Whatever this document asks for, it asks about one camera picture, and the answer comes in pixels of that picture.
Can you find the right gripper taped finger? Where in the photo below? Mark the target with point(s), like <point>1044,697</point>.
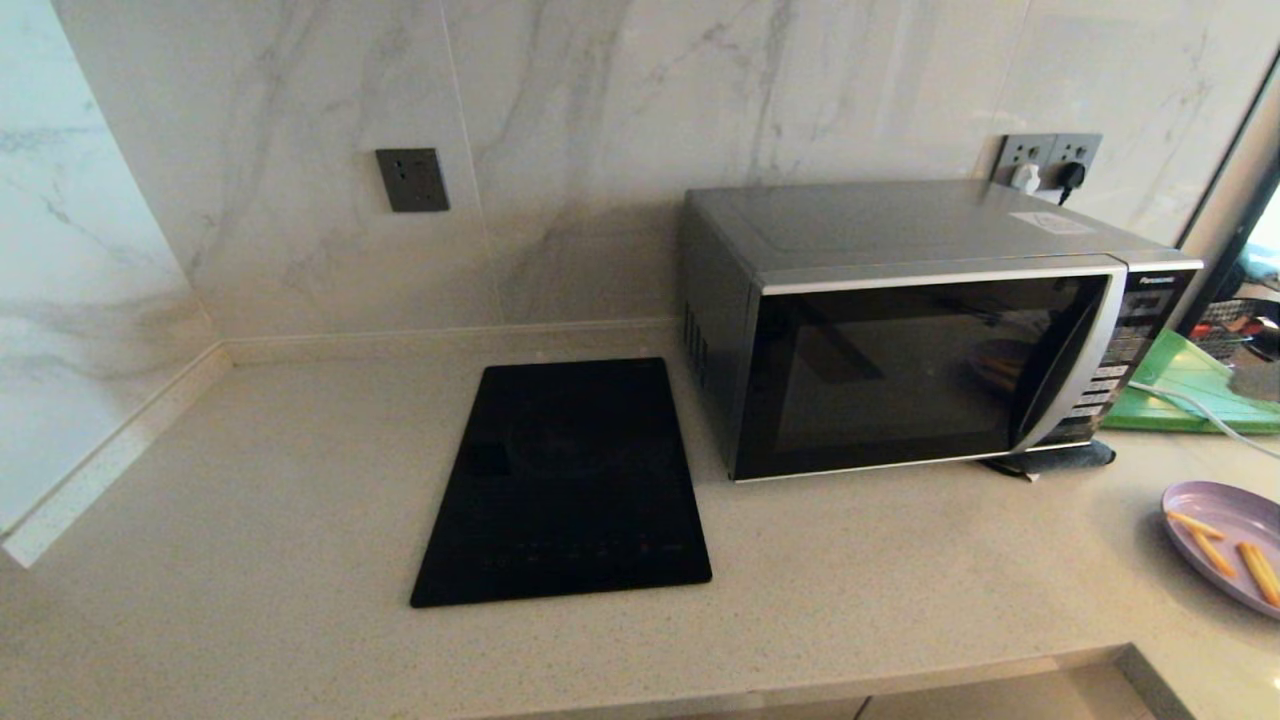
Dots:
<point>1260,382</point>

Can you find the purple plastic plate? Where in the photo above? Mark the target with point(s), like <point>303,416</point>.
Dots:
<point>1200,500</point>

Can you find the silver black microwave oven body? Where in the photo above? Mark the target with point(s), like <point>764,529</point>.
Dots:
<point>900,228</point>

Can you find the green plastic cutting board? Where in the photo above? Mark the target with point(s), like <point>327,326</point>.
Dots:
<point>1180,390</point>

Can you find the black rubber pad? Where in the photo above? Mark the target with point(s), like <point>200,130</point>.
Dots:
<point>1065,460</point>

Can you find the black power plug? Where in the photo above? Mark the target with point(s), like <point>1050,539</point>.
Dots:
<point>1072,177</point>

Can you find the white power plug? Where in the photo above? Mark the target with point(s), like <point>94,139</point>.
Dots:
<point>1026,179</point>

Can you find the black glass induction cooktop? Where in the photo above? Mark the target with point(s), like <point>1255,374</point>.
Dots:
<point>570,480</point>

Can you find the grey wall power socket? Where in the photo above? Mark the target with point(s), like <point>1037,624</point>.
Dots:
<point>1018,149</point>
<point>1081,148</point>

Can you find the dark grey single wall socket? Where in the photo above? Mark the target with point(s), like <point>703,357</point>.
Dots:
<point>412,180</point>

